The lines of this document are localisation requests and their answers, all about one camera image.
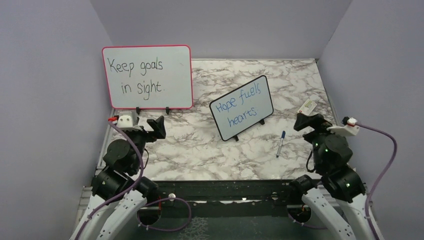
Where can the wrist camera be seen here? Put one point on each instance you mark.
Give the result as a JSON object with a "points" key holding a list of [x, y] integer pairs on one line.
{"points": [[128, 120], [349, 127]]}

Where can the black framed whiteboard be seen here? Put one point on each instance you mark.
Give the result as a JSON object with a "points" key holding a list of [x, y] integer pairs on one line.
{"points": [[242, 108]]}

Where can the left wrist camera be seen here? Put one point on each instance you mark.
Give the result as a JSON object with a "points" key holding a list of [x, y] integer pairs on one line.
{"points": [[128, 120]]}

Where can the white whiteboard marker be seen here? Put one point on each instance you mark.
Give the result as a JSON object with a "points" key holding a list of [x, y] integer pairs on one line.
{"points": [[281, 142]]}

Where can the white green eraser box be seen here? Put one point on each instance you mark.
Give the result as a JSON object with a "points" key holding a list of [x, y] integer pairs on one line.
{"points": [[308, 107]]}

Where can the black metal base rail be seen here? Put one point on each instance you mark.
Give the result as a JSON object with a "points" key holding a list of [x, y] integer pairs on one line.
{"points": [[223, 198]]}

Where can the pink framed whiteboard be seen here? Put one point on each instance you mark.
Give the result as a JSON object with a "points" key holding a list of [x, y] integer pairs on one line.
{"points": [[149, 77]]}

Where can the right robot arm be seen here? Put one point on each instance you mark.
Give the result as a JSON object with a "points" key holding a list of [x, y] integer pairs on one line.
{"points": [[331, 154]]}

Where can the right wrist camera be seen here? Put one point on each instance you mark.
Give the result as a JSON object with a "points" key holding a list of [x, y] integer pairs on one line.
{"points": [[349, 127]]}

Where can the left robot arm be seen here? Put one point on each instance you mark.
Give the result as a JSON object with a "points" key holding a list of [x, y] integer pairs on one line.
{"points": [[120, 188]]}

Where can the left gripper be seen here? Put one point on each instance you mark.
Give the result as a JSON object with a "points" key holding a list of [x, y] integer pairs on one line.
{"points": [[157, 125]]}

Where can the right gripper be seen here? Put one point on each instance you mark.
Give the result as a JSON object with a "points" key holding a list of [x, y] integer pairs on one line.
{"points": [[316, 121]]}

